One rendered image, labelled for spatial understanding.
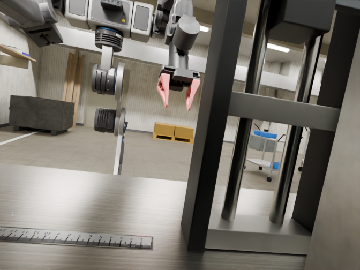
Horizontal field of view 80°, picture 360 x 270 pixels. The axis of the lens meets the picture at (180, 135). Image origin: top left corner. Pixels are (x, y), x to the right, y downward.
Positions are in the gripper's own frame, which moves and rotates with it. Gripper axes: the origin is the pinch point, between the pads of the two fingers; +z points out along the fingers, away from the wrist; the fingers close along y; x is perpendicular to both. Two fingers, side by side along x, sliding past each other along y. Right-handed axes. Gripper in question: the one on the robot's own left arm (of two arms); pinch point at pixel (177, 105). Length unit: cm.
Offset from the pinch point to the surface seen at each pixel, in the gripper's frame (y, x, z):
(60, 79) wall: -231, 633, -407
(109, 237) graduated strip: -12.7, -21.7, 29.2
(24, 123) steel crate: -232, 486, -179
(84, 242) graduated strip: -15.0, -22.4, 29.5
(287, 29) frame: 1.8, -34.3, 9.9
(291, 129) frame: 5.3, -28.9, 18.0
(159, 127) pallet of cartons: 99, 584, -254
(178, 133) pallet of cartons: 162, 583, -241
